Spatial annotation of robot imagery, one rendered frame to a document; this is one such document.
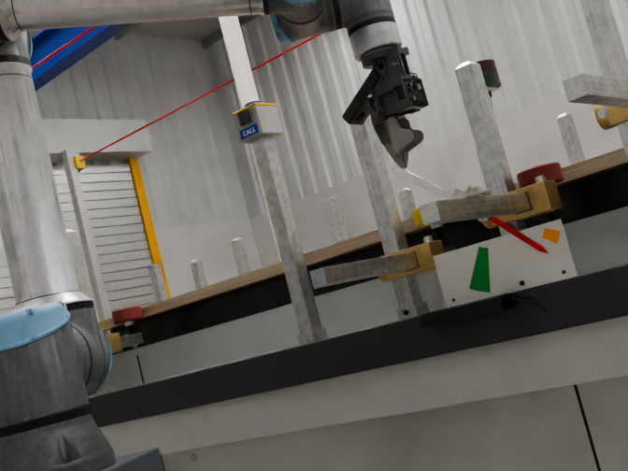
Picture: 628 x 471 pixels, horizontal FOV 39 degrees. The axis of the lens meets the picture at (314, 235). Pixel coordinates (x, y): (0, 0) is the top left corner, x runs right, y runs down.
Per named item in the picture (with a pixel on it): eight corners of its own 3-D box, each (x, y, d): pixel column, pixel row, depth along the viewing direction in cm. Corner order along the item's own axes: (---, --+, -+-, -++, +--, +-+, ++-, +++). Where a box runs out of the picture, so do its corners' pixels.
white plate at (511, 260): (576, 276, 149) (559, 219, 150) (446, 308, 165) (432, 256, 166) (578, 276, 149) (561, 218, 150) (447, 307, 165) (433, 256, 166)
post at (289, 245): (315, 341, 185) (262, 135, 190) (297, 345, 188) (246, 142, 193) (328, 337, 189) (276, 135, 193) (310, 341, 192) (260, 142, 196)
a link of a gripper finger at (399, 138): (416, 160, 157) (402, 110, 158) (389, 170, 160) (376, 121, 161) (425, 160, 159) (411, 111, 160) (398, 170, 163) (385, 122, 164)
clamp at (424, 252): (434, 267, 165) (426, 241, 166) (376, 284, 174) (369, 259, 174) (450, 264, 170) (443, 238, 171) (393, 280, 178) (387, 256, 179)
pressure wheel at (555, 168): (565, 221, 156) (547, 159, 158) (524, 233, 161) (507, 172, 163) (582, 219, 163) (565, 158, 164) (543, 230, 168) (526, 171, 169)
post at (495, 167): (544, 320, 154) (469, 58, 159) (525, 323, 156) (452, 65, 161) (551, 317, 157) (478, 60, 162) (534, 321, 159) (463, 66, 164)
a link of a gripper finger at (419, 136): (425, 160, 159) (411, 111, 160) (398, 170, 163) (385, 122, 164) (434, 160, 162) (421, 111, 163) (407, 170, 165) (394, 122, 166)
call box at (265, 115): (264, 136, 188) (254, 101, 189) (240, 147, 192) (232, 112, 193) (284, 136, 194) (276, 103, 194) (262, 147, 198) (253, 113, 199)
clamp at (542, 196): (551, 208, 151) (543, 180, 151) (482, 230, 159) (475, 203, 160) (564, 206, 155) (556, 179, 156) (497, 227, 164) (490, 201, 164)
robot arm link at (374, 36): (339, 38, 163) (369, 44, 171) (347, 64, 163) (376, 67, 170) (378, 19, 158) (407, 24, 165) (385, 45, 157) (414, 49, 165)
